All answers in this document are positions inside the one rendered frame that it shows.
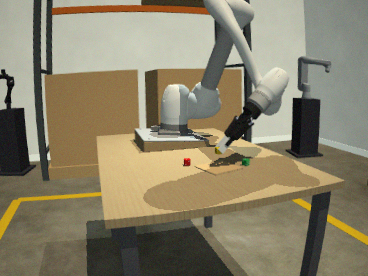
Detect tan flat mat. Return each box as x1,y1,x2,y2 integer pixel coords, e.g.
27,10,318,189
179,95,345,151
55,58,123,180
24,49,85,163
194,161,243,175

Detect green die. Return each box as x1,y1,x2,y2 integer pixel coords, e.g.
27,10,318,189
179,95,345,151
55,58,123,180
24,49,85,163
242,159,250,166

